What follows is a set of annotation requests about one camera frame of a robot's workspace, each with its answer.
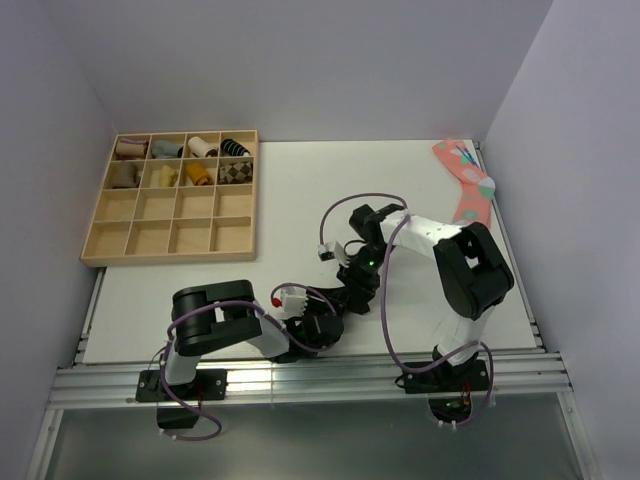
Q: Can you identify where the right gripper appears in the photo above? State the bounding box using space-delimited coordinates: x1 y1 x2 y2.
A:
336 244 395 312

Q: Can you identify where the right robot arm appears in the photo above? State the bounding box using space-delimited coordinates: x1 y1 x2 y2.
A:
337 204 515 390

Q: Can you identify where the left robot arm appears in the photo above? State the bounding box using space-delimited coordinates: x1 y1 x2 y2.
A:
158 280 349 399

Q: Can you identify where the pink patterned sock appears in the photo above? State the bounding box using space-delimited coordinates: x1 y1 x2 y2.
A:
432 139 496 228

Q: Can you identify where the brown checkered rolled sock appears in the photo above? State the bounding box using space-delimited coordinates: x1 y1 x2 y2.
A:
218 161 253 185

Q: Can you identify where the black white striped rolled sock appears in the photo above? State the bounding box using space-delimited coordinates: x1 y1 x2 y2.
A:
220 138 251 157

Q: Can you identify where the mustard yellow rolled sock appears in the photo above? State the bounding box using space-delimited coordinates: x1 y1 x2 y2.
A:
185 162 213 186

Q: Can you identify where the wooden compartment tray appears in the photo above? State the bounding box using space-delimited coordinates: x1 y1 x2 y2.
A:
81 130 259 267

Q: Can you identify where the pale yellow rolled sock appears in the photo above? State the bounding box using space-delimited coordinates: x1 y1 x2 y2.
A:
151 165 179 188

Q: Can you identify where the grey blue rolled sock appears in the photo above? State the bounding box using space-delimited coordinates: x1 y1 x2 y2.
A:
151 139 183 159

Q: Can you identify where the grey brown rolled sock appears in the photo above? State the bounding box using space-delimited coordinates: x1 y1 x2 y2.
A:
111 162 140 189

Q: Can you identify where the beige striped rolled sock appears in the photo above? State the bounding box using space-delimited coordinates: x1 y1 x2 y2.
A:
114 138 149 158

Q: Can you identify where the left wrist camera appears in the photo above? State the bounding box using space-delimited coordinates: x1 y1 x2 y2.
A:
271 285 308 316

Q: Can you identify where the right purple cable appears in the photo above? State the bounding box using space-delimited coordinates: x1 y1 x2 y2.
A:
318 193 497 431

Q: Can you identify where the purple cable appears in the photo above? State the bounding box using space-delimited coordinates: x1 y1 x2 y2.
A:
159 284 339 442
318 193 497 431

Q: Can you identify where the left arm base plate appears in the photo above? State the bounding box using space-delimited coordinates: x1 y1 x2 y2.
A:
135 369 228 403

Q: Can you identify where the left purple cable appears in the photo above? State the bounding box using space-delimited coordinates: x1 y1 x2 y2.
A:
159 284 339 442

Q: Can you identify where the aluminium frame rail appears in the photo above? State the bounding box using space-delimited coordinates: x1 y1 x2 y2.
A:
46 352 573 410

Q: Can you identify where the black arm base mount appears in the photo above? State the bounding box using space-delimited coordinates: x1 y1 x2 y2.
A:
394 359 491 394

